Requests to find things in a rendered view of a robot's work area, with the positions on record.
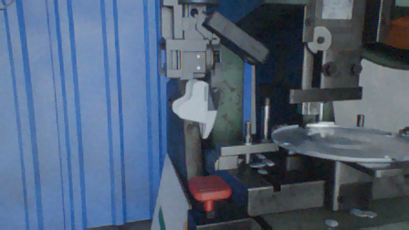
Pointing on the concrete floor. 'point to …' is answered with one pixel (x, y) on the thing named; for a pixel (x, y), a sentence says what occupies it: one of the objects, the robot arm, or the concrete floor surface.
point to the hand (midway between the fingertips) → (208, 130)
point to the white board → (171, 201)
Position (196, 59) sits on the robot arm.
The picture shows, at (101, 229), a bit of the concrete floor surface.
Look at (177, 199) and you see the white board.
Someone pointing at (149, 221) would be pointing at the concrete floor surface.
